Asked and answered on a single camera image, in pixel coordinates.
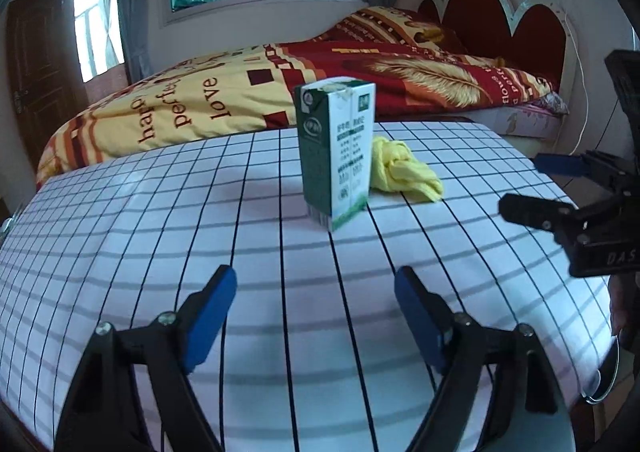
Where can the red and yellow printed blanket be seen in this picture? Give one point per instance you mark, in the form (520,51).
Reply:
(200,96)

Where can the person's right hand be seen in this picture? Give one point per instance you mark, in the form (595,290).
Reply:
(620,312)

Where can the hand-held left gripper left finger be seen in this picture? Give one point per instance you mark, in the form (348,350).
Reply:
(210,319)

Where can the grey curtain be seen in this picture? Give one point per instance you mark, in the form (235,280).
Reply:
(135,6)

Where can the floral mattress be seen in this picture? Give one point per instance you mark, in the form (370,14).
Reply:
(520,116)

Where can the red heart-shaped headboard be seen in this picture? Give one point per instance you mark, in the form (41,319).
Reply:
(490,21)

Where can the yellow cloth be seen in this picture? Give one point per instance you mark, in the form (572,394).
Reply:
(400,171)

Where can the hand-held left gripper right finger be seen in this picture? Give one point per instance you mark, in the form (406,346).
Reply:
(419,319)

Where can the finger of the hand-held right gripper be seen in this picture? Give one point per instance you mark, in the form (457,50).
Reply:
(530,212)
(560,164)

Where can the small window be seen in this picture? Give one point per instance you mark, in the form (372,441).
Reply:
(97,26)

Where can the brown wooden door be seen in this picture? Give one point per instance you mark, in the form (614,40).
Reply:
(40,76)

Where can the checked tablecloth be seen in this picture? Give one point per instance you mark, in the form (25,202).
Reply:
(125,232)

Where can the red and yellow pillow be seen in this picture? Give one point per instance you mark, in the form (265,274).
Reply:
(385,26)

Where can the green milk carton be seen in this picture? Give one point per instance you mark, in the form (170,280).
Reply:
(335,156)

